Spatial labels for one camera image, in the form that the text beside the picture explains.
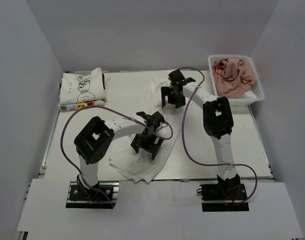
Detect pink t-shirt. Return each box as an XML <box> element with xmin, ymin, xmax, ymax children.
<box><xmin>212</xmin><ymin>58</ymin><xmax>258</xmax><ymax>99</ymax></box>

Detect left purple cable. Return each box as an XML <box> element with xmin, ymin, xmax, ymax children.
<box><xmin>60</xmin><ymin>106</ymin><xmax>174</xmax><ymax>209</ymax></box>

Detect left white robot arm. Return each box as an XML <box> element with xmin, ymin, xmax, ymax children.
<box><xmin>74</xmin><ymin>111</ymin><xmax>166</xmax><ymax>200</ymax></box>

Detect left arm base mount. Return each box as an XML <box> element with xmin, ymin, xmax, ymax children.
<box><xmin>65</xmin><ymin>182</ymin><xmax>119</xmax><ymax>209</ymax></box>

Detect white red print t-shirt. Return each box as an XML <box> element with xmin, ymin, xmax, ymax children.
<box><xmin>108</xmin><ymin>76</ymin><xmax>184</xmax><ymax>183</ymax></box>

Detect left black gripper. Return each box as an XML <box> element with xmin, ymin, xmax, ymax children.
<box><xmin>131</xmin><ymin>131</ymin><xmax>165</xmax><ymax>159</ymax></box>

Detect folded white cartoon t-shirt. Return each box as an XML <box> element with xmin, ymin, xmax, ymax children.
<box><xmin>59</xmin><ymin>67</ymin><xmax>107</xmax><ymax>105</ymax></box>

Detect purple cable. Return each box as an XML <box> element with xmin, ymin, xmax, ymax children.
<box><xmin>178</xmin><ymin>67</ymin><xmax>259</xmax><ymax>206</ymax></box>
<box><xmin>60</xmin><ymin>106</ymin><xmax>174</xmax><ymax>209</ymax></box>

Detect folded colourful cartoon t-shirt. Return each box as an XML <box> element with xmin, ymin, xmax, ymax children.
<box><xmin>58</xmin><ymin>100</ymin><xmax>105</xmax><ymax>111</ymax></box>

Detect plain white t-shirt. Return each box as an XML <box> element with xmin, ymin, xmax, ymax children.
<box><xmin>242</xmin><ymin>90</ymin><xmax>257</xmax><ymax>99</ymax></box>

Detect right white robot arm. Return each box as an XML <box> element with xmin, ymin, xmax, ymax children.
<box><xmin>160</xmin><ymin>69</ymin><xmax>241</xmax><ymax>200</ymax></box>

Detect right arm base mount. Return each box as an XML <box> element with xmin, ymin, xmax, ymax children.
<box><xmin>196</xmin><ymin>183</ymin><xmax>250</xmax><ymax>213</ymax></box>

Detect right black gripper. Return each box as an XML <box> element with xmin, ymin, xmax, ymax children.
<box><xmin>162</xmin><ymin>86</ymin><xmax>187</xmax><ymax>109</ymax></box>

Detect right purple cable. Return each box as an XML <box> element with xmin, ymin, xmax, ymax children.
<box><xmin>178</xmin><ymin>67</ymin><xmax>259</xmax><ymax>206</ymax></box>

